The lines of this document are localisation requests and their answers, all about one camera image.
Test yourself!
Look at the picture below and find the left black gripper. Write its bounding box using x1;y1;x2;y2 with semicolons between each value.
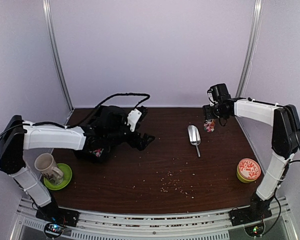
105;118;155;151

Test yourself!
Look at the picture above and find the clear plastic jar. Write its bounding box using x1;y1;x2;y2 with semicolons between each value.
203;119;216;133

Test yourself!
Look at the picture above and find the metal scoop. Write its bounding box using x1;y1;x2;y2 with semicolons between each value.
187;125;201;158

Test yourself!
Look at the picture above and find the black three-compartment candy bin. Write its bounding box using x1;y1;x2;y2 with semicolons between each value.
73;106;116;165

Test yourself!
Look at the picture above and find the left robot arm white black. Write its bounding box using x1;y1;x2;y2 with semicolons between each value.
0;105;155;222

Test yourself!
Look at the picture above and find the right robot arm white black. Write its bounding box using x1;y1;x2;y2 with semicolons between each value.
202;83;300;221

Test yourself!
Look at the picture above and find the green tin orange patterned lid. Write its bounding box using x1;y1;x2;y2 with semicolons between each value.
236;158;262;184

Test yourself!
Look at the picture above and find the green saucer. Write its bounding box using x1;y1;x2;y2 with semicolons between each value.
43;163;73;191

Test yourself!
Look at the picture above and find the beige ceramic mug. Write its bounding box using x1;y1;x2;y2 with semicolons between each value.
34;153;64;186

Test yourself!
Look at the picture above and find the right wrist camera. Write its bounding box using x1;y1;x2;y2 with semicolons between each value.
207;89;215;106

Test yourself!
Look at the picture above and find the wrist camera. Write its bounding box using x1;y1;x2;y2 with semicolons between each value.
127;106;148;132
207;89;215;106

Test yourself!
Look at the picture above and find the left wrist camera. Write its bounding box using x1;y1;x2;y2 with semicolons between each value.
127;106;148;132

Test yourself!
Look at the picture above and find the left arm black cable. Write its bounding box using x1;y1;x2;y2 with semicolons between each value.
64;92;151;128

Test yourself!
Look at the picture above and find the right aluminium frame post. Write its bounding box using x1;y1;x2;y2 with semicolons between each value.
235;0;264;98

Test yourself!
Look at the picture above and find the aluminium frame post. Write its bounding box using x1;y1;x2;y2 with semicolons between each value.
42;0;74;112
235;0;264;98

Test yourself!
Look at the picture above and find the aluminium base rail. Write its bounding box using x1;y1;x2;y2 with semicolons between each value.
9;194;300;240

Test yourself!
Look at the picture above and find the left aluminium frame post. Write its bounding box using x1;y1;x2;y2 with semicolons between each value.
42;0;74;112

